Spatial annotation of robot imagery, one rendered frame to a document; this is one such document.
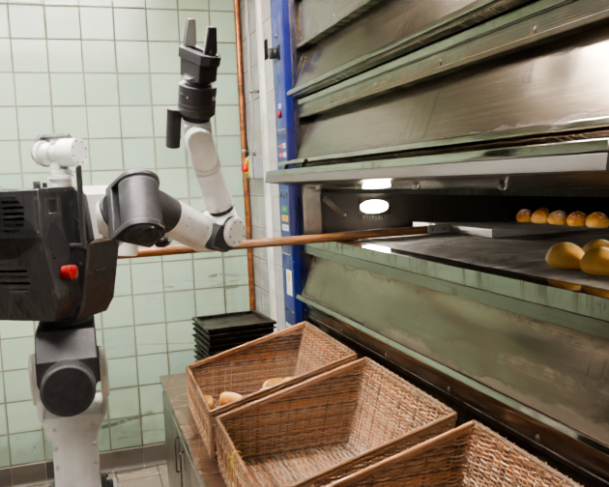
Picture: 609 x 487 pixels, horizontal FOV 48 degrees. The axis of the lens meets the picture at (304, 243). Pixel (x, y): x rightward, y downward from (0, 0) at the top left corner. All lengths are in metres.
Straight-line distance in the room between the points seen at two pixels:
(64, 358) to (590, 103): 1.16
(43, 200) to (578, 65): 1.06
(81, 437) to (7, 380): 1.82
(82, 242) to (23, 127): 1.95
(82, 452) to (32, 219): 0.59
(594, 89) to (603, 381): 0.49
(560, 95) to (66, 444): 1.32
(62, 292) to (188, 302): 2.00
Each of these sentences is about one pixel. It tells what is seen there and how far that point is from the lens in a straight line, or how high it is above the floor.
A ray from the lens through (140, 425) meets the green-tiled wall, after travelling 3.65.
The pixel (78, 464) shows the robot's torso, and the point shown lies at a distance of 1.80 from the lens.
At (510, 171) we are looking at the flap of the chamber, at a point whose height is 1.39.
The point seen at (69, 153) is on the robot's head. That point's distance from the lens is 1.67.
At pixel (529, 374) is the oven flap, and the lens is 1.43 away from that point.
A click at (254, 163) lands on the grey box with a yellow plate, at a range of 3.18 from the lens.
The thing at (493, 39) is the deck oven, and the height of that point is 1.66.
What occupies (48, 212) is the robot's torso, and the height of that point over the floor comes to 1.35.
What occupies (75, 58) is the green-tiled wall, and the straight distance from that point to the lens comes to 3.49.
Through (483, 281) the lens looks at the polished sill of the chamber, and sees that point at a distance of 1.53.
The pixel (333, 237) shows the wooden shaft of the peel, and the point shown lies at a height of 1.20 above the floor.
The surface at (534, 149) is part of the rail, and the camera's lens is 1.12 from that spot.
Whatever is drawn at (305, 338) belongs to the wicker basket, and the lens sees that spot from 2.62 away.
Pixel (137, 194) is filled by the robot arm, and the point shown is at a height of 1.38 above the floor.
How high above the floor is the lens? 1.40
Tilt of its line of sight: 5 degrees down
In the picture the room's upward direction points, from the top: 3 degrees counter-clockwise
